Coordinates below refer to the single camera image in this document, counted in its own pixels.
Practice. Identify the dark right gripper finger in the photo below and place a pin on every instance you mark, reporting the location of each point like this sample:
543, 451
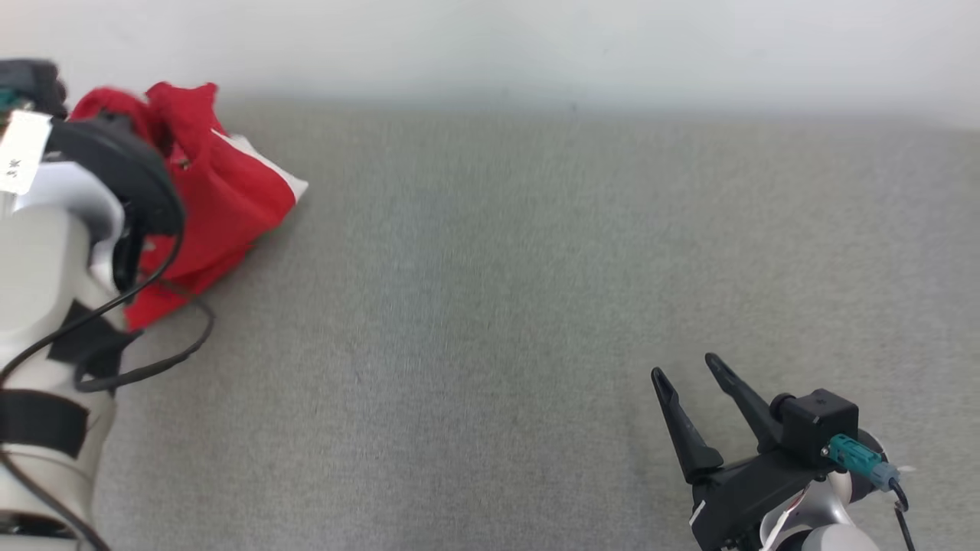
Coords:
685, 440
746, 405

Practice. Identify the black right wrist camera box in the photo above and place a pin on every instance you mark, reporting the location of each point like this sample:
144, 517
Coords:
823, 421

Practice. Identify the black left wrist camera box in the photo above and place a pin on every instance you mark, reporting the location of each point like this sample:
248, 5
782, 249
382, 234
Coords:
34, 80

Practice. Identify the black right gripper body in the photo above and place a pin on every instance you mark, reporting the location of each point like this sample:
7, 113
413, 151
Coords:
735, 497

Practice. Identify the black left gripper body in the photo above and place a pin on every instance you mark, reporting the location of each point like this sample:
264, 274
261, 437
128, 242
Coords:
130, 168

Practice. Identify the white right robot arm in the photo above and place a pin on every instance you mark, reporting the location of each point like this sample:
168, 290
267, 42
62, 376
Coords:
827, 528

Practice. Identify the grey fabric sofa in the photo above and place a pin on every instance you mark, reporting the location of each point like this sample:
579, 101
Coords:
490, 306

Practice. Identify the red basketball shorts white stripe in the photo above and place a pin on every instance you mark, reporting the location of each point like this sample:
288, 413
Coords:
222, 207

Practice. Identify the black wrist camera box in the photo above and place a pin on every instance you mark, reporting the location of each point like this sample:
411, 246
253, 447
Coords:
34, 80
823, 421

